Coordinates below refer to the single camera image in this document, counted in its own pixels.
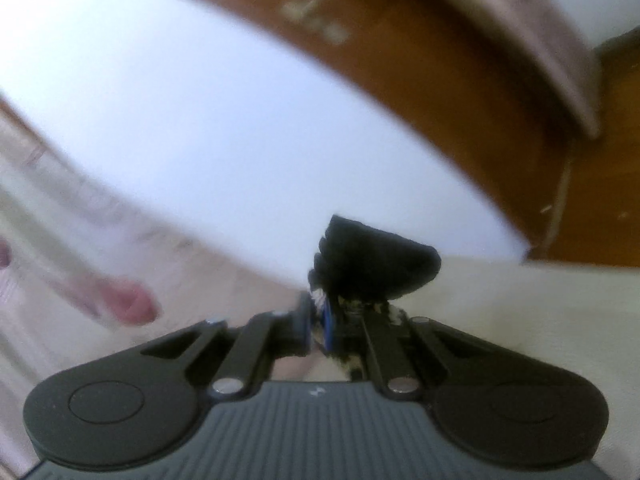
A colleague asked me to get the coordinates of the beige textured bed sheet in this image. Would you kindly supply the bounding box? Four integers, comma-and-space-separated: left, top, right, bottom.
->
299, 253, 640, 456

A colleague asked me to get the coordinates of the brown wooden bed frame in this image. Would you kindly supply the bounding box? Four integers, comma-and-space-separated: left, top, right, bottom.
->
205, 0, 639, 268

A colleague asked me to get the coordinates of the pink leaf-print quilt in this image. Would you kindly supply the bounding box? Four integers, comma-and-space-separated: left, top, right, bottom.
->
1, 108, 300, 479

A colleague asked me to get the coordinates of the black white striped knit garment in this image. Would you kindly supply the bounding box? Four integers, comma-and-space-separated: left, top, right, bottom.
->
308, 214, 442, 380

